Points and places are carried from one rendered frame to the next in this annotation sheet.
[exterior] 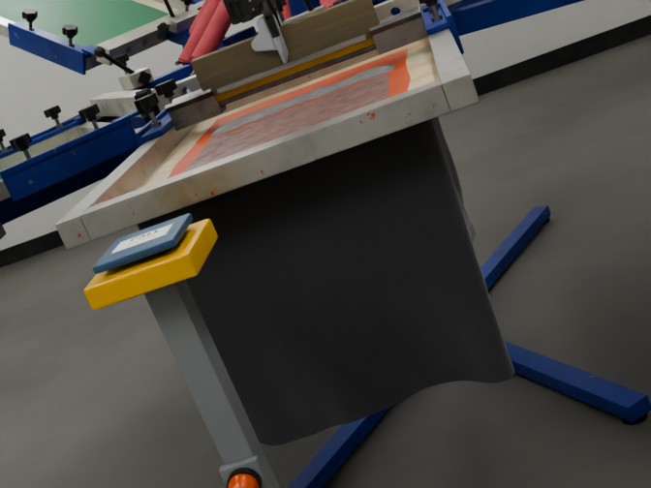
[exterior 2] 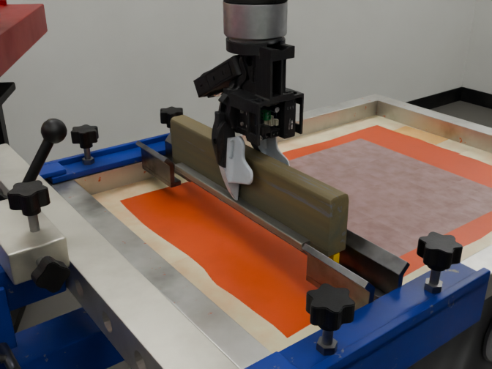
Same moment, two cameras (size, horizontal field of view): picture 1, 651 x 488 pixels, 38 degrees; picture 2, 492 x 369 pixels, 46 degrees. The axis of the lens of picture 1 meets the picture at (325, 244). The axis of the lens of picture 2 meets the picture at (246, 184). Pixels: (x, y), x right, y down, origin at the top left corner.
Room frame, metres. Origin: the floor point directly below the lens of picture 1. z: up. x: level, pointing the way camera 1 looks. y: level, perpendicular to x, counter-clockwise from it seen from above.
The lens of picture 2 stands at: (2.33, 0.41, 1.37)
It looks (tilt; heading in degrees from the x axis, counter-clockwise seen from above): 25 degrees down; 222
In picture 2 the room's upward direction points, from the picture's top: straight up
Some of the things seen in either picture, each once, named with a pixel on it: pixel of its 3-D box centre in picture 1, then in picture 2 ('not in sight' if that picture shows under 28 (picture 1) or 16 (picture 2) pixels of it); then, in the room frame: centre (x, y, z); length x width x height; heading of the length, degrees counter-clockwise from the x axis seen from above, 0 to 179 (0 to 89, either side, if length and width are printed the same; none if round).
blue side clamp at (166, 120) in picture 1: (171, 130); (381, 336); (1.89, 0.20, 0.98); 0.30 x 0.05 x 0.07; 169
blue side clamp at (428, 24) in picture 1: (440, 29); (134, 165); (1.78, -0.35, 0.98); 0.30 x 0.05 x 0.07; 169
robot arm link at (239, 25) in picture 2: not in sight; (257, 20); (1.80, -0.05, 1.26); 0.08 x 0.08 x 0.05
